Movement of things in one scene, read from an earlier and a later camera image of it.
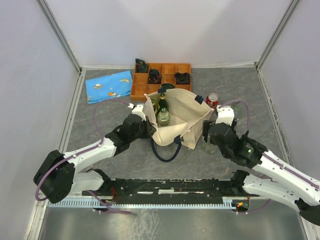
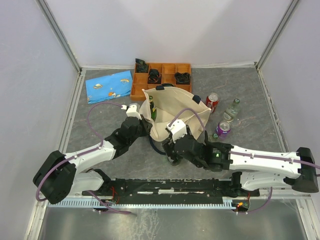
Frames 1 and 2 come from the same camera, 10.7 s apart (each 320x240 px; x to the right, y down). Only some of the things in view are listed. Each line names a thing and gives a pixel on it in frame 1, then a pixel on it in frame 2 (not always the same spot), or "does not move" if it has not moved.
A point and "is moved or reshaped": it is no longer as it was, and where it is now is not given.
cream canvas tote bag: [187, 111] is moved or reshaped
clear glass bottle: [163, 118] -> [176, 161]
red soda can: [212, 100] does not move
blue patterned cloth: [116, 85] does not move
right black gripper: [206, 124] -> [168, 146]
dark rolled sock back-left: [141, 66] does not move
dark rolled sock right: [182, 78] does not move
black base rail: [230, 190] does not move
